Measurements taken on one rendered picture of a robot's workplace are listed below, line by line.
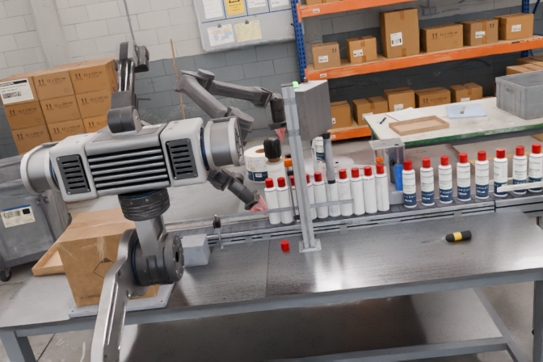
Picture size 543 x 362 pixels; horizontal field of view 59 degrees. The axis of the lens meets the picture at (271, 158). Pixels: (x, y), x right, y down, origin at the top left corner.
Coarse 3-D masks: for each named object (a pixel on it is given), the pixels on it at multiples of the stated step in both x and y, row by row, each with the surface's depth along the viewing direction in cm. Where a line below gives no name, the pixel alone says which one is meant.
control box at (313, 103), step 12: (300, 84) 184; (312, 84) 181; (324, 84) 182; (300, 96) 174; (312, 96) 176; (324, 96) 183; (300, 108) 175; (312, 108) 177; (324, 108) 184; (300, 120) 177; (312, 120) 178; (324, 120) 184; (300, 132) 179; (312, 132) 178; (324, 132) 185
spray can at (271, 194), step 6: (270, 180) 202; (270, 186) 203; (270, 192) 203; (276, 192) 205; (270, 198) 204; (276, 198) 205; (270, 204) 205; (276, 204) 205; (270, 216) 207; (276, 216) 206; (270, 222) 209; (276, 222) 207
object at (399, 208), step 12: (396, 204) 209; (420, 204) 205; (444, 204) 202; (456, 204) 200; (360, 216) 204; (204, 228) 215; (228, 228) 211; (240, 228) 210; (252, 228) 208; (264, 228) 206
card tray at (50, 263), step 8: (56, 248) 226; (48, 256) 219; (56, 256) 221; (40, 264) 212; (48, 264) 214; (56, 264) 213; (40, 272) 206; (48, 272) 206; (56, 272) 206; (64, 272) 206
